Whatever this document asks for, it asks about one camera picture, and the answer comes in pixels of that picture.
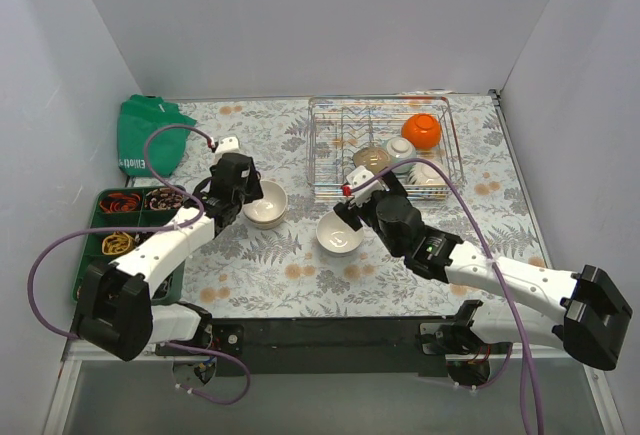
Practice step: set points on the white ribbed bowl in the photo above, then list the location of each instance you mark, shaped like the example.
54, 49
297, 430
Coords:
336, 237

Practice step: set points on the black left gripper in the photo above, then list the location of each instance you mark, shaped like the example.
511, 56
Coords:
250, 181

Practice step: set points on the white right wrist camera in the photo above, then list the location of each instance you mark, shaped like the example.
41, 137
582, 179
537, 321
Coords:
361, 184

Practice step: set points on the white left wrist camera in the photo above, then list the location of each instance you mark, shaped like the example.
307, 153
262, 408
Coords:
228, 144

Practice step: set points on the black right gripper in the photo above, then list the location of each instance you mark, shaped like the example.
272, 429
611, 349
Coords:
351, 212

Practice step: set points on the beige bowl front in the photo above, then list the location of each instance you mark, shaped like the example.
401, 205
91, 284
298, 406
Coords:
373, 158

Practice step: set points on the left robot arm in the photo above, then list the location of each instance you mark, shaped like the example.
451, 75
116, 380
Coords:
115, 310

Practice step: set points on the metal corner bracket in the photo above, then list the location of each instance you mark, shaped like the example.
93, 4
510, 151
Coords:
495, 95

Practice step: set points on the metal wire dish rack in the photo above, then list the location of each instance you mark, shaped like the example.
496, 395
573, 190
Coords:
341, 126

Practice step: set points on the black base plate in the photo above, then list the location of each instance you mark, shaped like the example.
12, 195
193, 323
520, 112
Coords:
422, 345

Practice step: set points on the white bowl dark leaf pattern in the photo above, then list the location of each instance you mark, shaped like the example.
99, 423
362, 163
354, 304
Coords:
423, 174

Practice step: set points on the brown pink patterned scrunchie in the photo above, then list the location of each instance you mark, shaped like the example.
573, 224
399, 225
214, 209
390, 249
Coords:
162, 199

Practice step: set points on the beige bowl orange flower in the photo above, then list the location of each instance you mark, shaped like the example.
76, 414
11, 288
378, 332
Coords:
267, 225

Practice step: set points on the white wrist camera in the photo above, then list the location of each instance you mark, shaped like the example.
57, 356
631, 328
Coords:
361, 184
228, 144

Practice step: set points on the green compartment tray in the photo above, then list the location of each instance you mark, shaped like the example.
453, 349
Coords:
120, 211

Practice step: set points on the pale green patterned bowl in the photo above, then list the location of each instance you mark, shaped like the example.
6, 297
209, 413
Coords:
399, 149

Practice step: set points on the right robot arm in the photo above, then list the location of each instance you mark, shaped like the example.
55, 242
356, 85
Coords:
581, 312

